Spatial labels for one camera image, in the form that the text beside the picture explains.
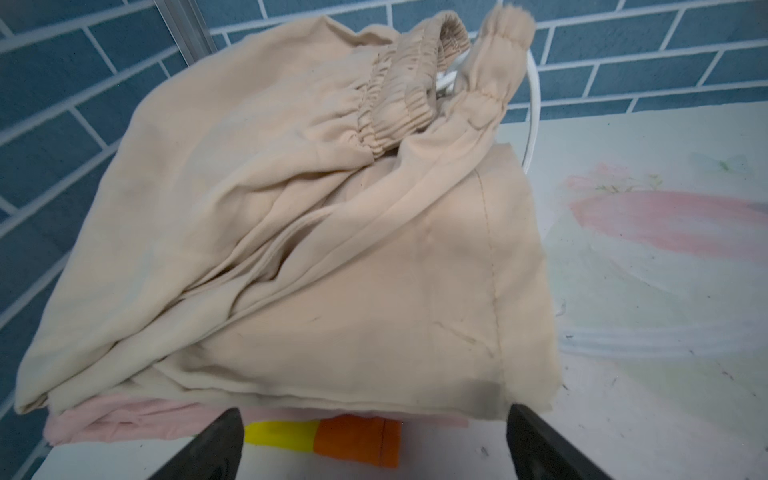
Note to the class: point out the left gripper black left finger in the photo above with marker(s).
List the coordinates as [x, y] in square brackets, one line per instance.
[213, 454]

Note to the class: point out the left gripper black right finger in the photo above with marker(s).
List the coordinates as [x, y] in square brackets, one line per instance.
[538, 451]

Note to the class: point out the pink shorts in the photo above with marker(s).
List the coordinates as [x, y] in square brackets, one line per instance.
[119, 418]

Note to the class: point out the rainbow striped shorts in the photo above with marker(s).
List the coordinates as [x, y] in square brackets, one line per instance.
[373, 441]

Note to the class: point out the beige shorts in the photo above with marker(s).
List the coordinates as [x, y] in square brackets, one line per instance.
[314, 218]

